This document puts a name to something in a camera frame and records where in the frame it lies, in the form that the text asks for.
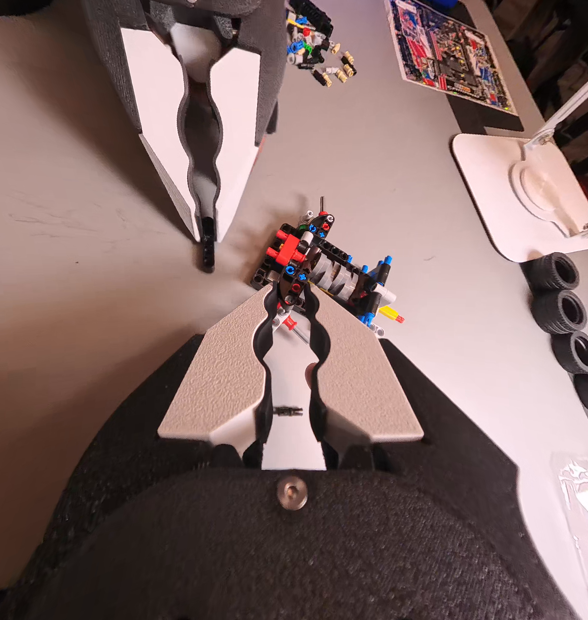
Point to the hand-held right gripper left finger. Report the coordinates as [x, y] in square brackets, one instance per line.
[216, 378]

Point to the lego instruction booklet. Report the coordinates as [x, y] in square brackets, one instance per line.
[449, 53]

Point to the small black lego arm piece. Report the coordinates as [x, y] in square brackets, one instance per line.
[294, 288]

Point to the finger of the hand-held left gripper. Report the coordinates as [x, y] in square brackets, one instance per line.
[153, 97]
[238, 111]

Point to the clear plastic bag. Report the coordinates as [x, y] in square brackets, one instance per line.
[582, 494]

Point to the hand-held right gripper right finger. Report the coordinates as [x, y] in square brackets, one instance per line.
[366, 382]

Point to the lego car chassis assembly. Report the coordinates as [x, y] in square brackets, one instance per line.
[337, 276]

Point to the black lego beam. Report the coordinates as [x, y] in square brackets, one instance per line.
[207, 247]

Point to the small black lego pin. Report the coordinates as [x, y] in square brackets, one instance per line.
[288, 411]

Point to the pile of loose lego pieces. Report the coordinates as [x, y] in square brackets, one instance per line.
[313, 43]

